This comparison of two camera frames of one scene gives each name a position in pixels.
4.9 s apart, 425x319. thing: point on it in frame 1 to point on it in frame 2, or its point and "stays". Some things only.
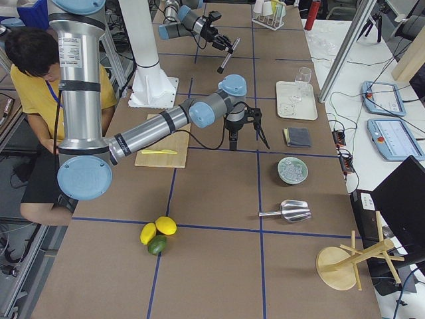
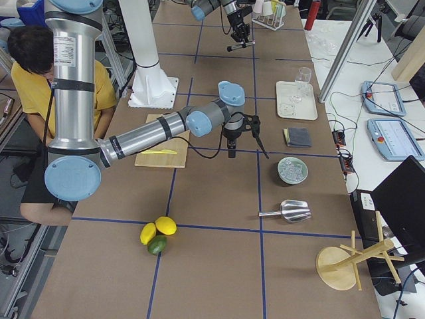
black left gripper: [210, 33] to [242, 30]
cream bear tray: [296, 100] stays
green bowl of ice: [292, 170] stays
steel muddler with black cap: [220, 70] to [244, 44]
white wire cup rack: [271, 21] stays
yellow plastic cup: [273, 3] stays
